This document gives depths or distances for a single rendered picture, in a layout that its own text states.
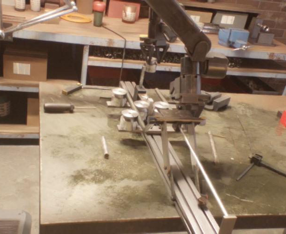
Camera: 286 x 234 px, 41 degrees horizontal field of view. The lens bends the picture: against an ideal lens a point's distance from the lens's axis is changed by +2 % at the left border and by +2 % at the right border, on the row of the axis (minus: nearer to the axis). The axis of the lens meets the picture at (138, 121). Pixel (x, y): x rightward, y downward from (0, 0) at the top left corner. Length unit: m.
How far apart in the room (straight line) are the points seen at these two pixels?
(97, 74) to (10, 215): 1.58
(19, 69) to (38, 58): 0.14
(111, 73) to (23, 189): 1.22
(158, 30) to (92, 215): 0.77
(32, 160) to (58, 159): 1.58
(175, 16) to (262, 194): 0.51
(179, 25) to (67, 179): 0.48
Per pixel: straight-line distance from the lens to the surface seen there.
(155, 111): 1.20
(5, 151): 2.71
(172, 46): 2.58
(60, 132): 1.15
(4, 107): 2.80
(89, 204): 0.88
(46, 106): 1.26
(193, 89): 1.04
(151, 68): 1.45
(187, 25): 0.99
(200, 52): 1.02
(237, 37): 2.71
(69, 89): 1.42
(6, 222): 1.77
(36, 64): 2.55
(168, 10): 0.97
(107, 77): 3.06
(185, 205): 0.89
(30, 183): 2.41
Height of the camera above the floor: 1.45
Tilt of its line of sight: 26 degrees down
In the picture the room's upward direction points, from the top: 10 degrees clockwise
